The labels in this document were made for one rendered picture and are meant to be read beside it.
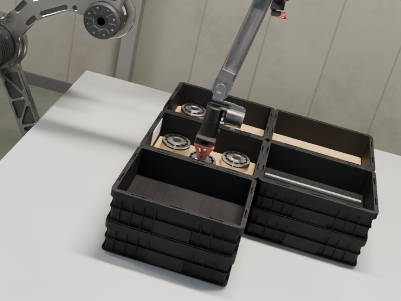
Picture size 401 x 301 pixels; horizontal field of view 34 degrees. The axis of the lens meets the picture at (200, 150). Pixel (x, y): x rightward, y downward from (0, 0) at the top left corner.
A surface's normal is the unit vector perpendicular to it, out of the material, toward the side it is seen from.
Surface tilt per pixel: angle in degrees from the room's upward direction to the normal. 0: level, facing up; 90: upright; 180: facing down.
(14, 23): 90
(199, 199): 0
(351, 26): 90
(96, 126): 0
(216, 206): 0
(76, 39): 90
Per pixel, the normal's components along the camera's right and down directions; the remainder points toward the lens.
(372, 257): 0.21, -0.85
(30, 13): -0.17, 0.44
